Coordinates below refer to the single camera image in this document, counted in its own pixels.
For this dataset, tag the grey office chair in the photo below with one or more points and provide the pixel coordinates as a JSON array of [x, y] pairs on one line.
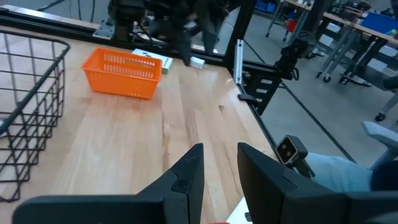
[[379, 133]]

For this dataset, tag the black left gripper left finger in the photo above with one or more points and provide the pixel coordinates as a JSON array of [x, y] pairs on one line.
[[174, 202]]

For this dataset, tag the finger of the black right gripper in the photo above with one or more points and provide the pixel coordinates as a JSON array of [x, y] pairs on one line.
[[210, 40], [185, 49]]

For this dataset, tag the small white box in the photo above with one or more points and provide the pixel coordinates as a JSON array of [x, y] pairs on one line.
[[197, 63]]

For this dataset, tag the black clamp mount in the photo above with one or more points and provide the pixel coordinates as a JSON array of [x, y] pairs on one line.
[[264, 93]]

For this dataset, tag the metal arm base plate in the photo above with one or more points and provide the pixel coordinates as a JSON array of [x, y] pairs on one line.
[[104, 31]]

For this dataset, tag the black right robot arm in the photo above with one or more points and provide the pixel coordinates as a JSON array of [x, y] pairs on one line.
[[127, 15]]

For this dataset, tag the wooden top workbench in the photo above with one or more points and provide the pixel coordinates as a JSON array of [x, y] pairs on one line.
[[357, 28]]

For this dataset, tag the person's leg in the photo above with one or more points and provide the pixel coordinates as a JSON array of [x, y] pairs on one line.
[[339, 174]]

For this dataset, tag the orange plastic basket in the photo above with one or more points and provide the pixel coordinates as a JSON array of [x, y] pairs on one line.
[[124, 84]]

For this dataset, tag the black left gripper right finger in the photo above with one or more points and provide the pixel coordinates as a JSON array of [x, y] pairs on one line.
[[280, 202]]

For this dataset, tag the blue crates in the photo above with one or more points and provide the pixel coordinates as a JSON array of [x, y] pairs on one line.
[[265, 5]]

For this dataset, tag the person's torso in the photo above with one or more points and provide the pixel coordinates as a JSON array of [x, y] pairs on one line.
[[385, 177]]

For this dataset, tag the white aluminium bar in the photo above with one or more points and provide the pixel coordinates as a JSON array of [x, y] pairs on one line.
[[238, 62]]

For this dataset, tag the blue storage bin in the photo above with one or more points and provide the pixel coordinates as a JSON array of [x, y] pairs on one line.
[[379, 21]]

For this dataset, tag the black frame post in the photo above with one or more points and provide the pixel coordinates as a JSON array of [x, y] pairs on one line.
[[241, 25]]

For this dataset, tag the black mounted device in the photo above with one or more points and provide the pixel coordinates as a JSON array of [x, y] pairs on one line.
[[290, 57]]

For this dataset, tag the green white acer box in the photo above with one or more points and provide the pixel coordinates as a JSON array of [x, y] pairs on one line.
[[166, 63]]

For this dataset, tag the small red object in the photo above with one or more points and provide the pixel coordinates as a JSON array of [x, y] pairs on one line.
[[290, 25]]

